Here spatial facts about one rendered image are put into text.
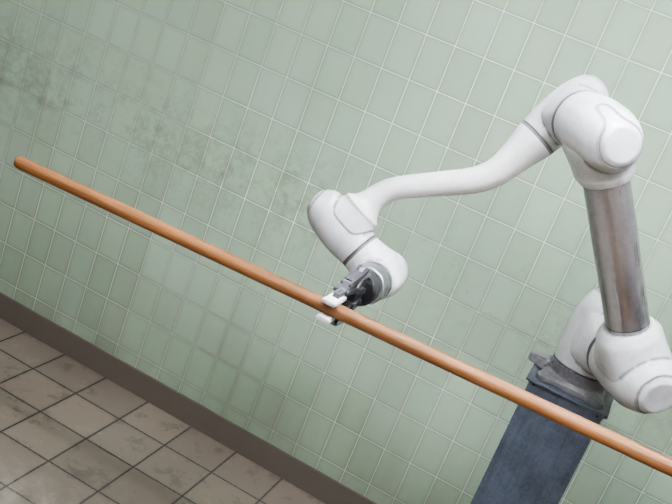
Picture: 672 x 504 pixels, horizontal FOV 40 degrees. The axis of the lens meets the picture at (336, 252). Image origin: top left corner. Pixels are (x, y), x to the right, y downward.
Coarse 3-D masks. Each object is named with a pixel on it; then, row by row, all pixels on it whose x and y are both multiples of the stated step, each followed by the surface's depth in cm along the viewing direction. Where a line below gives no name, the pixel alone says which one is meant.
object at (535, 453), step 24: (528, 384) 237; (576, 408) 234; (504, 432) 242; (528, 432) 240; (552, 432) 237; (576, 432) 235; (504, 456) 243; (528, 456) 241; (552, 456) 238; (576, 456) 236; (504, 480) 244; (528, 480) 242; (552, 480) 240
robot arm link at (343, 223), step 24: (504, 144) 210; (528, 144) 206; (480, 168) 210; (504, 168) 208; (336, 192) 217; (360, 192) 216; (384, 192) 214; (408, 192) 213; (432, 192) 212; (456, 192) 212; (312, 216) 215; (336, 216) 212; (360, 216) 212; (336, 240) 213; (360, 240) 213
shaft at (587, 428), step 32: (96, 192) 201; (160, 224) 196; (224, 256) 192; (288, 288) 188; (352, 320) 184; (416, 352) 180; (480, 384) 177; (544, 416) 174; (576, 416) 172; (640, 448) 169
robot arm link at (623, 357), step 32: (576, 96) 197; (576, 128) 190; (608, 128) 184; (640, 128) 186; (576, 160) 193; (608, 160) 186; (608, 192) 195; (608, 224) 199; (608, 256) 203; (640, 256) 205; (608, 288) 207; (640, 288) 207; (608, 320) 212; (640, 320) 209; (608, 352) 213; (640, 352) 209; (608, 384) 217; (640, 384) 209
